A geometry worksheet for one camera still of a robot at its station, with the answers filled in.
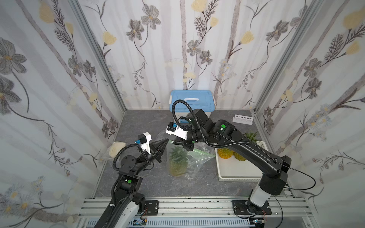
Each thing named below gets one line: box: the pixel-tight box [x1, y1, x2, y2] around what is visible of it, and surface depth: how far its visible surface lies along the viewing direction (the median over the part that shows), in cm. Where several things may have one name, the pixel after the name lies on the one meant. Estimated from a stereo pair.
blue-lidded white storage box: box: [169, 89, 216, 125], surface depth 107 cm
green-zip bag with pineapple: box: [165, 140, 216, 178], surface depth 73 cm
